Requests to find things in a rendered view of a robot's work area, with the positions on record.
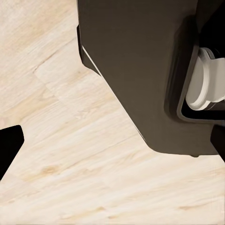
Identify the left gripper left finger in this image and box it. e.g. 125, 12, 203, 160
0, 125, 24, 181

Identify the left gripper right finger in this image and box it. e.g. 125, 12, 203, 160
210, 124, 225, 161

